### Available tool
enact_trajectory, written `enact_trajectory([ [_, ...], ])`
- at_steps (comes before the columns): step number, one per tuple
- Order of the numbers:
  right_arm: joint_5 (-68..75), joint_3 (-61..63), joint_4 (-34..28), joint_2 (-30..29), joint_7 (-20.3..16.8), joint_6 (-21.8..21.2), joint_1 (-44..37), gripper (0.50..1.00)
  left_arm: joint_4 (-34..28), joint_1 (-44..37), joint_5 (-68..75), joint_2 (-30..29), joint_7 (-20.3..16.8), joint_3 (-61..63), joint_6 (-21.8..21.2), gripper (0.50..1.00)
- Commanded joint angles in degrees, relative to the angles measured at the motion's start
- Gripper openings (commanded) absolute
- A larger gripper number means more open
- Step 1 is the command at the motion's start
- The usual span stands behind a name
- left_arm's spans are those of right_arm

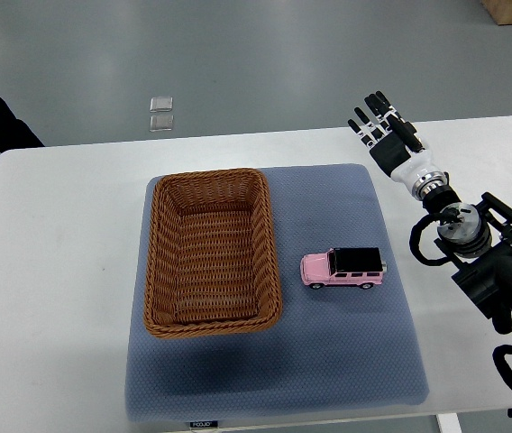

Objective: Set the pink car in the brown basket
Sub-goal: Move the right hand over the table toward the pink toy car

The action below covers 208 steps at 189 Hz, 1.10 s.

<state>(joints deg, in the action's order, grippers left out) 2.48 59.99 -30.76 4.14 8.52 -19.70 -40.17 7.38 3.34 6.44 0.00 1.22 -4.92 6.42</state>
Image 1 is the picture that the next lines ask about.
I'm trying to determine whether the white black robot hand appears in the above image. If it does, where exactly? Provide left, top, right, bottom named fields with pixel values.
left=348, top=91, right=448, bottom=201

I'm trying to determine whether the pink toy car black roof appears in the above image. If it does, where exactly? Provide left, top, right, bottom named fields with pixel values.
left=300, top=247, right=388, bottom=290

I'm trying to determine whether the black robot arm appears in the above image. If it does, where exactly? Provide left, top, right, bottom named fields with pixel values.
left=409, top=185, right=512, bottom=335

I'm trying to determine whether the brown wicker basket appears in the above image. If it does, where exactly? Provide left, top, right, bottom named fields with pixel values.
left=143, top=168, right=283, bottom=339

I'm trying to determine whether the blue grey mat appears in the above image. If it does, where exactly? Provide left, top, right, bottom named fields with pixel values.
left=125, top=164, right=429, bottom=422

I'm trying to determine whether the lower floor metal plate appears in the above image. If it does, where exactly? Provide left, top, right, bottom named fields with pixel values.
left=149, top=115, right=174, bottom=132

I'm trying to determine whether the floor metal plate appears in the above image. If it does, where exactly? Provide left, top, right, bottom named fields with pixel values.
left=150, top=96, right=173, bottom=113
left=149, top=115, right=174, bottom=132

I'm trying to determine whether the upper floor metal plate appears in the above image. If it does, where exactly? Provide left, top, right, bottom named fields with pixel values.
left=150, top=96, right=173, bottom=113

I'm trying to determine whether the white table leg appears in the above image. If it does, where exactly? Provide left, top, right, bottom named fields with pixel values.
left=436, top=413, right=462, bottom=433

